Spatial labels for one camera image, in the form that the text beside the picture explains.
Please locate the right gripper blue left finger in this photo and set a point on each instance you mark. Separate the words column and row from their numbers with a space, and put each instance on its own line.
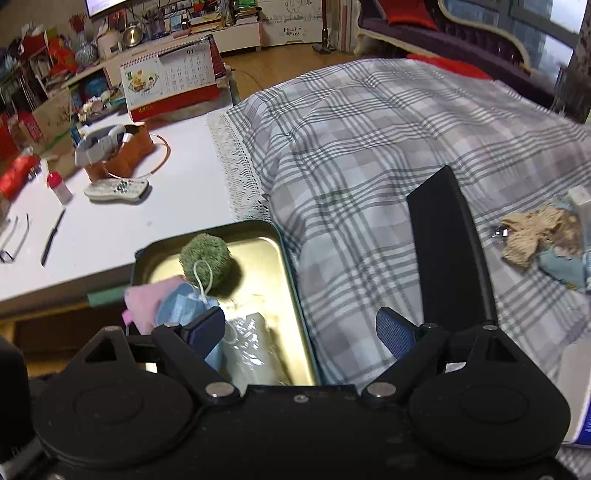
column 203, row 334

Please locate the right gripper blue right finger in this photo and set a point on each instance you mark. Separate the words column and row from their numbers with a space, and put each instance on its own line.
column 398, row 334

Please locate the pink drawstring cloth pouch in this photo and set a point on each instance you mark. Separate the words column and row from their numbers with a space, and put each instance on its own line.
column 142, row 303

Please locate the green crochet round scrubber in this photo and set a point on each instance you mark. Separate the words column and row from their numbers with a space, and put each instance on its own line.
column 205, row 260

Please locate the beige crochet lace cloth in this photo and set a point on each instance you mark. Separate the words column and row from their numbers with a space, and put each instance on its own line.
column 529, row 231

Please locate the sachet pouch with blue sock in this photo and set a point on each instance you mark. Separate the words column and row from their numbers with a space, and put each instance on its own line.
column 567, row 255

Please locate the gold metal tin tray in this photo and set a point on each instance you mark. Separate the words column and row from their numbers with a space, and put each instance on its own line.
column 260, row 281

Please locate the green foam edge guard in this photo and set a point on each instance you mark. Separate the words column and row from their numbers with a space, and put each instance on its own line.
column 106, row 297

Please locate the white remote control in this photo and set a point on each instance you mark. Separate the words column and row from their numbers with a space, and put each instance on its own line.
column 117, row 190

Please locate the black pen knife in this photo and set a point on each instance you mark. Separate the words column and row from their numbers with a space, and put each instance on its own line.
column 50, row 238

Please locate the blue Tempo tissue box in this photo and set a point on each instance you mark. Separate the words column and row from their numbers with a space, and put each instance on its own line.
column 574, row 382

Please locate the brown leather organizer tray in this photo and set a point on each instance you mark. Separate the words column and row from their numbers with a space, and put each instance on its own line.
column 124, row 163

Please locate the grey plaid bed cover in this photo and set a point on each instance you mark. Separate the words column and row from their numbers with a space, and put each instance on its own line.
column 384, row 178

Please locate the red cap white bottle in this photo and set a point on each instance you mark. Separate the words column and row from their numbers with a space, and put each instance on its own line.
column 56, row 183

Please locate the eyeglasses on table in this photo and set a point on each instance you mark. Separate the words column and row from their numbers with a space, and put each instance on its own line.
column 13, row 241

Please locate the red desk calendar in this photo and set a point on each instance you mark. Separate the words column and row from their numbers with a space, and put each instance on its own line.
column 172, row 78

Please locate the blue white porcelain vase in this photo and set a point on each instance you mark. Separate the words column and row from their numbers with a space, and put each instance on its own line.
column 87, row 53

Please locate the white grey strap band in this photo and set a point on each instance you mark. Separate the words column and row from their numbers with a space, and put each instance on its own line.
column 100, row 145

